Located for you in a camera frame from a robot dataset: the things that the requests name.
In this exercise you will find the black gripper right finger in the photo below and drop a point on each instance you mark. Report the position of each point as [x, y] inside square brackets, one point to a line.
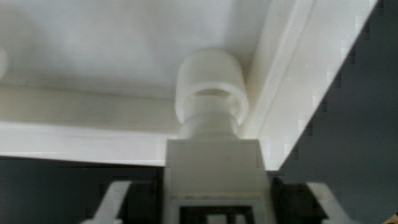
[295, 204]

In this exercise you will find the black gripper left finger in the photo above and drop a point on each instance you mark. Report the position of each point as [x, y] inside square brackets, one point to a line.
[141, 210]

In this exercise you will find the white table leg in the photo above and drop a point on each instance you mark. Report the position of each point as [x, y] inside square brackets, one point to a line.
[215, 185]

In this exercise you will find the white square table top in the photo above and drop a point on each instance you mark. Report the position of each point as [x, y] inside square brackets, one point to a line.
[91, 52]

